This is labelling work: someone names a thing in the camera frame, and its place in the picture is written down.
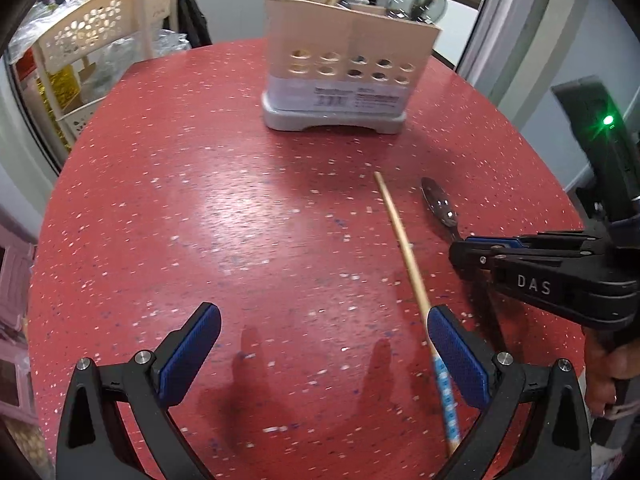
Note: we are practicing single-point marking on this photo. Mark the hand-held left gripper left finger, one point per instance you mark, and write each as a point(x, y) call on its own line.
point(192, 350)

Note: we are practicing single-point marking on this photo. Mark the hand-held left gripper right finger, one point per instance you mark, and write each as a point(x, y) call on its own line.
point(457, 355)

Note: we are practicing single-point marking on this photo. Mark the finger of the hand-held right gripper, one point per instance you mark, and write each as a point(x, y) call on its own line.
point(480, 260)
point(560, 239)

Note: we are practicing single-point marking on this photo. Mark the wooden chopstick blue patterned end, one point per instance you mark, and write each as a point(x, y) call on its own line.
point(404, 245)

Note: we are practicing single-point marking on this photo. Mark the large dark translucent spoon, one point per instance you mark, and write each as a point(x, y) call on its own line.
point(431, 7)

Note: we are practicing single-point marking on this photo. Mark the beige utensil holder grey base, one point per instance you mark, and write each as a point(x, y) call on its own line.
point(350, 30)

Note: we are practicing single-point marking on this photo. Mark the person's right hand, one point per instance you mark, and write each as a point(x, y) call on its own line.
point(597, 375)

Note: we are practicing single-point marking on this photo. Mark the pink plastic drawer unit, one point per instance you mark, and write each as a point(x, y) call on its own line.
point(15, 280)

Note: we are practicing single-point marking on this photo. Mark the yellow packet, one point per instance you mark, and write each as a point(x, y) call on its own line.
point(65, 87)

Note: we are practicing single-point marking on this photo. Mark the clear plastic bag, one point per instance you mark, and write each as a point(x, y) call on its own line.
point(165, 42)

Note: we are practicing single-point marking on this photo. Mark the cream plastic basket rack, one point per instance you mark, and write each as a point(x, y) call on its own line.
point(95, 25)

